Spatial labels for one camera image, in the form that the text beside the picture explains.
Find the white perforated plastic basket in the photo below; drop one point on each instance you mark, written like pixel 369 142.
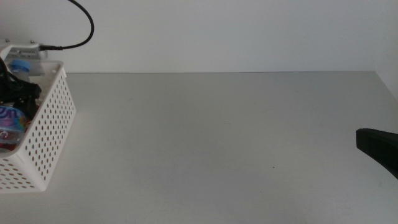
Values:
pixel 46 133

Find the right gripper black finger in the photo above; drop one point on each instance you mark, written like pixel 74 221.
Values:
pixel 381 146

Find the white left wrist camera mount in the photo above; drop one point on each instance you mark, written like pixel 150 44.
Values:
pixel 25 51

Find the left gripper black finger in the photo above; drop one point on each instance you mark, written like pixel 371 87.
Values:
pixel 29 93

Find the clear water bottle blue cap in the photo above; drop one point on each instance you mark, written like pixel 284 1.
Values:
pixel 11 124

